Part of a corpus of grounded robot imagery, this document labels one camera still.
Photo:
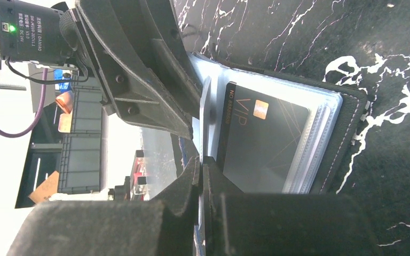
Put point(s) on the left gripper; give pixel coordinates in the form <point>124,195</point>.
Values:
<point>134,49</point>

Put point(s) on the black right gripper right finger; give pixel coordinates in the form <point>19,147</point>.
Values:
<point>238,223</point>

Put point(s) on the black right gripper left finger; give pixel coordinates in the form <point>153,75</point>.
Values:
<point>164,225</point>

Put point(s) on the black VIP card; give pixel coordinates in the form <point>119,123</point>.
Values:
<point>259,137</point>

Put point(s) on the grey storage crate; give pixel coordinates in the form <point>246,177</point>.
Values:
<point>80,159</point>

